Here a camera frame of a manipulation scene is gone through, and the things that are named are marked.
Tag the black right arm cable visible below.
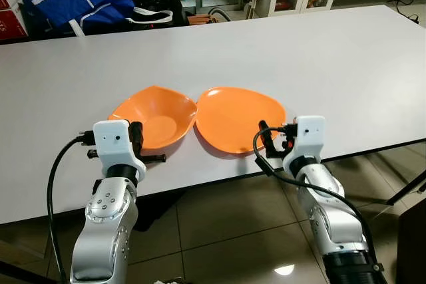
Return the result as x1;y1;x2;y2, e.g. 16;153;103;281
252;123;387;284

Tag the flat orange plate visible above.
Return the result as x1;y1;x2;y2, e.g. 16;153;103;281
195;86;288;155

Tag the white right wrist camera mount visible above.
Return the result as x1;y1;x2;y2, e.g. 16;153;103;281
283;116;327;173

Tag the small brown box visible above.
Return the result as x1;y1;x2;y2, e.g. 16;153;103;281
188;13;213;26

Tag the blue bag with white stripes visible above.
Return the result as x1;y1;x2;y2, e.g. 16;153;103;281
20;0;175;36

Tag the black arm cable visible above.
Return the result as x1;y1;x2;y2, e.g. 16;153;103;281
46;133;95;284
252;123;387;284

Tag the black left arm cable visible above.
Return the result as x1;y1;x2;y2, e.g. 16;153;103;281
46;133;95;284

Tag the black chair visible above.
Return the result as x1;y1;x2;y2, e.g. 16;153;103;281
397;198;426;284

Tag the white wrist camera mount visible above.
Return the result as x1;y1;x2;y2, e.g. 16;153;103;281
283;116;327;173
93;120;147;182

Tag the black table leg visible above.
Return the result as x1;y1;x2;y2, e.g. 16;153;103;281
386;171;426;206

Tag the red and white carton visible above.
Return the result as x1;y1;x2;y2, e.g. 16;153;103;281
0;0;31;40

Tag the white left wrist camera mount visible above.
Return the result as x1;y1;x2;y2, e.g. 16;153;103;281
93;120;147;182

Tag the deep orange bowl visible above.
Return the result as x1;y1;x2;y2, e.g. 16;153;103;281
108;85;198;151

